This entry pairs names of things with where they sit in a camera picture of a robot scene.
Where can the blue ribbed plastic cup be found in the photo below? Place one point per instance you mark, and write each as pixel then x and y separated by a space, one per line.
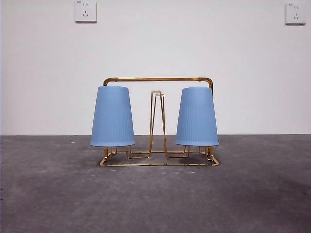
pixel 196 116
pixel 112 116

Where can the white wall power socket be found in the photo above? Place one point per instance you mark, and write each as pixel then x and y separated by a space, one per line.
pixel 295 20
pixel 85 18

